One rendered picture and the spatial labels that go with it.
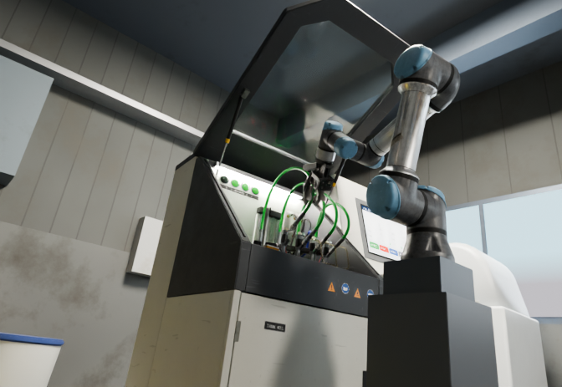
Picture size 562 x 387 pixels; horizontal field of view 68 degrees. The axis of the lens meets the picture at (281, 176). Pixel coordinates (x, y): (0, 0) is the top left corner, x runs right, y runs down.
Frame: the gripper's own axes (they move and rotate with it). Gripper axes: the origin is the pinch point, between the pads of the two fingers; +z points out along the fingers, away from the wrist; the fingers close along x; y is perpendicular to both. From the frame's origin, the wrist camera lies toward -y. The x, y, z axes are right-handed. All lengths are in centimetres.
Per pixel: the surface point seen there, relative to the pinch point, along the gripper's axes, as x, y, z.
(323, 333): -7, 43, 31
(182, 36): -12, -288, -31
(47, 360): -103, -63, 135
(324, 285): -4.6, 31.5, 18.5
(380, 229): 59, -20, 26
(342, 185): 38, -36, 8
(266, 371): -32, 52, 34
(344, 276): 6.3, 27.9, 17.8
